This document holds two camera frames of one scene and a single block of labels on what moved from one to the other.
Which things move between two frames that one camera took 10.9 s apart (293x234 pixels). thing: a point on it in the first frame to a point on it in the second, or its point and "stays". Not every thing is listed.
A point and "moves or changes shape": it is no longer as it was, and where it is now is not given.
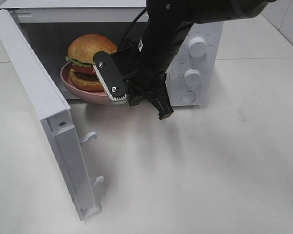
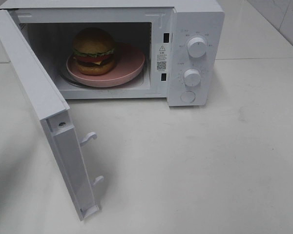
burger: (81, 50) moves or changes shape
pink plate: (98, 96) moves or changes shape
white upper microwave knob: (197, 47) stays
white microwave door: (68, 146) stays
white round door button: (188, 96) stays
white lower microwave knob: (193, 78) stays
